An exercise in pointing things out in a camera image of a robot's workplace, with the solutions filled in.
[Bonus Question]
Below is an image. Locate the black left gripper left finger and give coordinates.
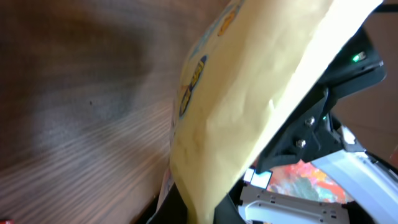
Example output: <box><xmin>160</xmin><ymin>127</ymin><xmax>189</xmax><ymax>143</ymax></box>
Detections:
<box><xmin>146</xmin><ymin>184</ymin><xmax>187</xmax><ymax>224</ymax></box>

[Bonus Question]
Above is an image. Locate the orange small box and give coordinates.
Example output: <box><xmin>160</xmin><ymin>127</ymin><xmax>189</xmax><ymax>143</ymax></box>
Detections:
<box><xmin>156</xmin><ymin>168</ymin><xmax>174</xmax><ymax>211</ymax></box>
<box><xmin>267</xmin><ymin>161</ymin><xmax>354</xmax><ymax>203</ymax></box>

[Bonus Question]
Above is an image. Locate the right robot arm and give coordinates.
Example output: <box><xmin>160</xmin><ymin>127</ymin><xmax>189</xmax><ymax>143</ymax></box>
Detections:
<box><xmin>214</xmin><ymin>29</ymin><xmax>397</xmax><ymax>223</ymax></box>

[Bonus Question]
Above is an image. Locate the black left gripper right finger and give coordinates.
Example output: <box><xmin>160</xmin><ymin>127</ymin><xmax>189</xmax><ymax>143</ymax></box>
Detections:
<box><xmin>213</xmin><ymin>193</ymin><xmax>246</xmax><ymax>224</ymax></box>

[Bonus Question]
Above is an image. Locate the white cream snack bag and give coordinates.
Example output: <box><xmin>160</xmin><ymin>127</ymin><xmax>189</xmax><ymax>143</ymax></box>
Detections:
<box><xmin>170</xmin><ymin>0</ymin><xmax>381</xmax><ymax>223</ymax></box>

